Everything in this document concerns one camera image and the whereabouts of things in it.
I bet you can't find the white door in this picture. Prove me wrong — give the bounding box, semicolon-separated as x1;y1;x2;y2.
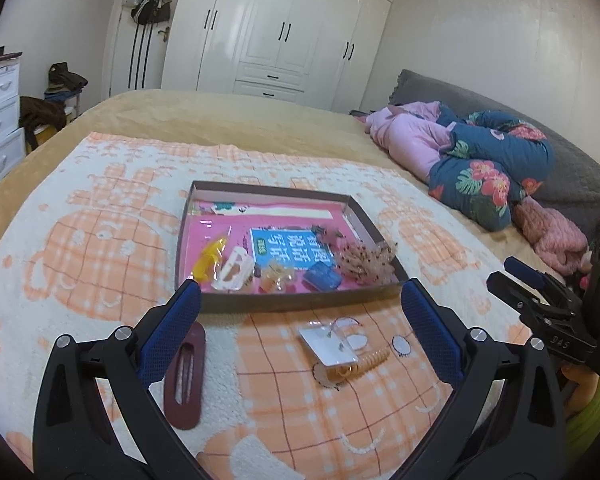
102;0;188;98

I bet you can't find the maroon oval hair clip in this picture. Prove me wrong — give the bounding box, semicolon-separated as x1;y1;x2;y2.
163;322;207;431

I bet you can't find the blue floral quilt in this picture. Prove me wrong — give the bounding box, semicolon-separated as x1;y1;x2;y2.
427;105;556;232

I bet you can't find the grey quilted headboard cover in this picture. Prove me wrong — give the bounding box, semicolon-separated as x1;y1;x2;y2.
387;70;600;241

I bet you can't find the orange white printed blanket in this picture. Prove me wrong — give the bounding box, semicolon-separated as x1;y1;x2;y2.
0;131;536;480

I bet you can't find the pink fluffy blanket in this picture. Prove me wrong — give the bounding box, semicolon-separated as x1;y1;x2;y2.
512;197;588;276

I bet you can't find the bed with tan sheet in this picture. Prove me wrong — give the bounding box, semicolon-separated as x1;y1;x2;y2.
0;89;600;461

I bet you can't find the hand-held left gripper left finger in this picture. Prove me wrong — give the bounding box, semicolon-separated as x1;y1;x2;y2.
32;280;203;480

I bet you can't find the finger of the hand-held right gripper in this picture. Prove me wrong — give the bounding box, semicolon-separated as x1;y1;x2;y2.
505;256;581;306
486;271;548;320

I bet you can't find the clear earring card packet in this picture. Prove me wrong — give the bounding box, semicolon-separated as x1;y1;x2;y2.
299;324;359;367

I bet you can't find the white glossy wardrobe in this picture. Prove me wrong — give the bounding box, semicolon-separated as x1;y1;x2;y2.
160;0;400;111

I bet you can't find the brown clothes heap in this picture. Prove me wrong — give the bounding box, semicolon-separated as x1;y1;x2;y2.
19;96;68;133

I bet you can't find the dark folded clothes pile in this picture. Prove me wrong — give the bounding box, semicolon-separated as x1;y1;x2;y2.
44;62;88;106

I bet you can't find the brown cardboard box tray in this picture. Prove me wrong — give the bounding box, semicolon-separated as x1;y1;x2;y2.
176;180;410;313

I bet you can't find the white claw hair clip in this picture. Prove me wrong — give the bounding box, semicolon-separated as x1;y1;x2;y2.
211;247;257;292

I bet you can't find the pink garment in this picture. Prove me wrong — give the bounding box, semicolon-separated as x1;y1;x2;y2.
365;101;461;183

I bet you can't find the beige large claw clip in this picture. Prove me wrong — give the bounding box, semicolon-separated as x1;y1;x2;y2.
337;240;400;278

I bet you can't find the yellow hair clip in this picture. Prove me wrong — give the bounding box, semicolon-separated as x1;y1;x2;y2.
192;237;231;283

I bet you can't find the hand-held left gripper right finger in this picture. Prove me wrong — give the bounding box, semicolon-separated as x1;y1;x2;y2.
401;278;568;480

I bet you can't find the orange spiral hair tie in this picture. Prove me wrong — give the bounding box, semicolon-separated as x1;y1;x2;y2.
327;347;392;386

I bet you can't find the person's right hand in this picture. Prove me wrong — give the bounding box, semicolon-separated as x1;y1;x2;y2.
560;362;600;418

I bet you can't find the clear orange small clip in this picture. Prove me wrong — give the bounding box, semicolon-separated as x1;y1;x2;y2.
257;260;296;293

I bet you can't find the blue hair clip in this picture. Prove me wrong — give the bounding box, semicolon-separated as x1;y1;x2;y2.
302;265;342;291

